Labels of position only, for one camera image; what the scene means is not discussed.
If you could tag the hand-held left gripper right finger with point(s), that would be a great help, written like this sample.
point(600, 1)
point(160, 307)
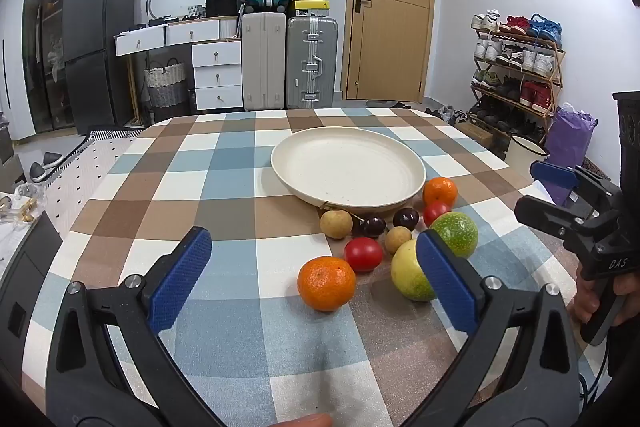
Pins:
point(445, 282)

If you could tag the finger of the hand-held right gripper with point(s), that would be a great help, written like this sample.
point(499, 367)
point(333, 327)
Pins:
point(550, 177)
point(545, 213)

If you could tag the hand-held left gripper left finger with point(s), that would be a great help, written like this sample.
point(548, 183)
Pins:
point(182, 277)

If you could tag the yellow green round fruit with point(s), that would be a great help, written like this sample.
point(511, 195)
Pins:
point(406, 274)

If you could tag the green speckled round fruit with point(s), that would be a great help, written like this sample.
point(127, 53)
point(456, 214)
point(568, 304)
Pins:
point(456, 234)

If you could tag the brown longan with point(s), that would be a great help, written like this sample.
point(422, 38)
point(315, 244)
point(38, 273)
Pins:
point(336, 224)
point(398, 241)

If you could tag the small red tomato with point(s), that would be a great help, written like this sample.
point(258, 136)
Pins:
point(435, 212)

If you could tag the dark purple round fruit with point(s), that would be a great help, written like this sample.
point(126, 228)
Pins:
point(373, 227)
point(405, 219)

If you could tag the large red tomato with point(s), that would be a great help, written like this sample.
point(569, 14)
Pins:
point(363, 254)

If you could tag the orange mandarin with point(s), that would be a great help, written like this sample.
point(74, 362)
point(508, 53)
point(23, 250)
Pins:
point(326, 283)
point(440, 192)

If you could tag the cream round plate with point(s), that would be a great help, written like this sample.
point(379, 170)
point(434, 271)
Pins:
point(345, 167)

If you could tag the person's right hand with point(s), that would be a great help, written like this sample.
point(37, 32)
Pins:
point(582, 302)

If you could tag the person's left hand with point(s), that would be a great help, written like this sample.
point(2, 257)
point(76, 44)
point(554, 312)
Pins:
point(300, 421)

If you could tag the white bucket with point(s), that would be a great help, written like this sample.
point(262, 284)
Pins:
point(522, 152)

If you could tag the purple bag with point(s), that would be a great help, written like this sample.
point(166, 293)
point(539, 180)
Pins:
point(570, 132)

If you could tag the brown cardboard box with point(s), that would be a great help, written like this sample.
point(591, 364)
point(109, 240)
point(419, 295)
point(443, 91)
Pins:
point(475, 133)

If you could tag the wooden shoe rack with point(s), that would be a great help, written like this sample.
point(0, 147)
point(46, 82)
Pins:
point(557, 77)

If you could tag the pile of dark shoes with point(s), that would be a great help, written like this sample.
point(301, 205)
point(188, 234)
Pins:
point(447, 114)

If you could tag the shoe rack with shoes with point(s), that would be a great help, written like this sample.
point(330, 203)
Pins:
point(515, 57)

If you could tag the grey slipper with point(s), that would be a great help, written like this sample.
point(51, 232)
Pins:
point(38, 172)
point(52, 158)

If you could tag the clear plastic bag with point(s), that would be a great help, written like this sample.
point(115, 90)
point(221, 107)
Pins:
point(22, 202)

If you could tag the grey white woven basket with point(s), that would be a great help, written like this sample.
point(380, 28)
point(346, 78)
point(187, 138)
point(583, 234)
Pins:
point(165, 84)

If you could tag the white drawer unit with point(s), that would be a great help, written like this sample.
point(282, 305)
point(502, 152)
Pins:
point(218, 77)

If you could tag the beige suitcase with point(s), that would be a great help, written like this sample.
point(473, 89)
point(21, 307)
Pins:
point(264, 62)

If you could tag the wooden door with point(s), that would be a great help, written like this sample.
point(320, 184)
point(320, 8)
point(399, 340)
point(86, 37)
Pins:
point(390, 7)

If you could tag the white drawer desk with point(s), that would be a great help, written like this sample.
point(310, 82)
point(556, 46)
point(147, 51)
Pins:
point(165, 37)

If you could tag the dark grey refrigerator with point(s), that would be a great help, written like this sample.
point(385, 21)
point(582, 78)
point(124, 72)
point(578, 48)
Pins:
point(97, 47)

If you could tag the silver suitcase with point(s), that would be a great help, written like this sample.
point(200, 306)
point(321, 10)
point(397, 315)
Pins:
point(311, 62)

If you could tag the white ribbed bin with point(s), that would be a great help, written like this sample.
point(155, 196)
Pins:
point(230, 28)

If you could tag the black storage bin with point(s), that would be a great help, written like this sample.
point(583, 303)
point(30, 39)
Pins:
point(220, 6)

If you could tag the glass door cabinet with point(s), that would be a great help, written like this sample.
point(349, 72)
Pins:
point(45, 32)

